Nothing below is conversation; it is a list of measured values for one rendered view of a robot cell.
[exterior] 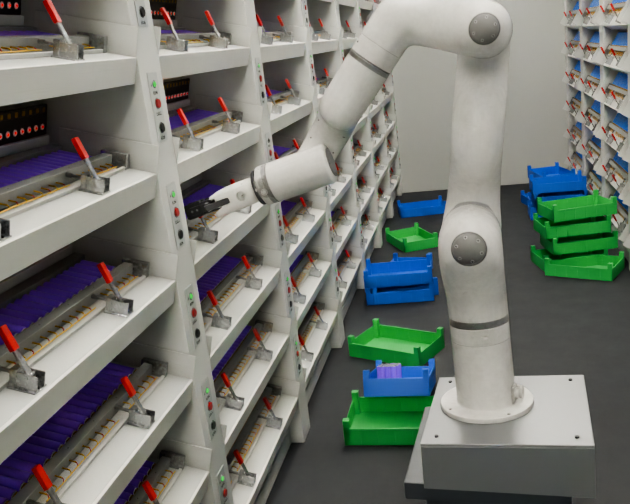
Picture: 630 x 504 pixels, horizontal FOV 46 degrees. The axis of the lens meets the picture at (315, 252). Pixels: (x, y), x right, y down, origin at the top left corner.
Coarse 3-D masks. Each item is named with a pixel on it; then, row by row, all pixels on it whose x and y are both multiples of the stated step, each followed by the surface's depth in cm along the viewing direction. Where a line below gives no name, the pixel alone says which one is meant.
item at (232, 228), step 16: (208, 176) 203; (224, 176) 203; (240, 176) 202; (256, 208) 190; (208, 224) 171; (224, 224) 173; (240, 224) 175; (256, 224) 191; (192, 240) 144; (224, 240) 164; (192, 256) 145; (208, 256) 154
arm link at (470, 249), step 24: (456, 216) 140; (480, 216) 138; (456, 240) 136; (480, 240) 135; (456, 264) 138; (480, 264) 137; (456, 288) 144; (480, 288) 142; (504, 288) 145; (456, 312) 147; (480, 312) 145; (504, 312) 147
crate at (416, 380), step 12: (432, 360) 249; (372, 372) 242; (408, 372) 252; (420, 372) 251; (432, 372) 235; (372, 384) 225; (384, 384) 224; (396, 384) 223; (408, 384) 223; (420, 384) 222; (432, 384) 234; (372, 396) 225; (384, 396) 224
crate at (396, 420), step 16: (352, 400) 233; (368, 400) 234; (384, 400) 233; (400, 400) 232; (416, 400) 231; (432, 400) 229; (352, 416) 230; (368, 416) 232; (384, 416) 231; (400, 416) 230; (416, 416) 228; (352, 432) 216; (368, 432) 215; (384, 432) 214; (400, 432) 213; (416, 432) 212
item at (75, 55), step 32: (0, 0) 118; (0, 32) 111; (32, 32) 120; (64, 32) 108; (96, 32) 126; (128, 32) 124; (0, 64) 93; (32, 64) 97; (64, 64) 103; (96, 64) 112; (128, 64) 123; (0, 96) 90; (32, 96) 97
